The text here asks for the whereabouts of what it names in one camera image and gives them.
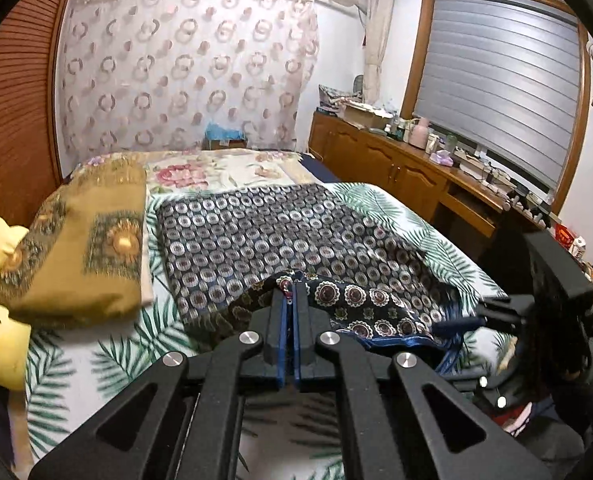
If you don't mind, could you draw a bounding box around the grey window blind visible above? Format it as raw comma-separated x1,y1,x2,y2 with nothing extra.
410,0,583,194

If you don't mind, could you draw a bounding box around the pink thermos jug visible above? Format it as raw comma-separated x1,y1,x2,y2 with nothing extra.
408,116,431,150

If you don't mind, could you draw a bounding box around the floral quilt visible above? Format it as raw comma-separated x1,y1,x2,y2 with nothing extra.
78,149,318,195

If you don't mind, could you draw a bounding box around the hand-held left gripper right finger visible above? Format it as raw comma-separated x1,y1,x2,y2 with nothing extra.
291,285,553,480

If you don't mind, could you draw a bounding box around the leaf print bedsheet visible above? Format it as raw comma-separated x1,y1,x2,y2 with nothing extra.
23,182,518,480

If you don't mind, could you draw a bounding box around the cardboard box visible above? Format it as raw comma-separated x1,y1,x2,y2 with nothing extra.
343,101,395,131

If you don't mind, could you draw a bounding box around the gold patterned pillow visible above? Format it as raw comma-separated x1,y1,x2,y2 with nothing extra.
5,162,150,329

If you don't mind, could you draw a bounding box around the patterned fabric bag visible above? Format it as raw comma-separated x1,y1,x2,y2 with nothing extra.
317,83,358,114

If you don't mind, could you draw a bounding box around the wooden louvered wardrobe door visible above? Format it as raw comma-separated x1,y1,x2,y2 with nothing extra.
0,0,83,242

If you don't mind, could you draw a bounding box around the navy medallion print pajama top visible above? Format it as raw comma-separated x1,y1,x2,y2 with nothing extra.
155,182,470,357

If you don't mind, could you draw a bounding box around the navy blue blanket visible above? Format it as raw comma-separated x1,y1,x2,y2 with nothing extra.
298,153,345,185

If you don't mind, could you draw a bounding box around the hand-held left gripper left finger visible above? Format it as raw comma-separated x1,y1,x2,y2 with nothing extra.
28,285,290,480

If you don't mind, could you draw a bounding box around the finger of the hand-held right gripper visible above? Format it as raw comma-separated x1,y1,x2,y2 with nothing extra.
433,294,533,337
470,369,558,422

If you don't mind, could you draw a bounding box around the circle print sheer curtain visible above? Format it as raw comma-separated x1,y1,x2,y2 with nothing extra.
56,0,323,162

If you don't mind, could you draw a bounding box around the wooden sideboard cabinet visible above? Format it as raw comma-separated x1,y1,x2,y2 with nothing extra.
308,110,553,267

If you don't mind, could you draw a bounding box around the blue plastic bag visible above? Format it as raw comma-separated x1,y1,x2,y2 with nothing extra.
205,122,248,151

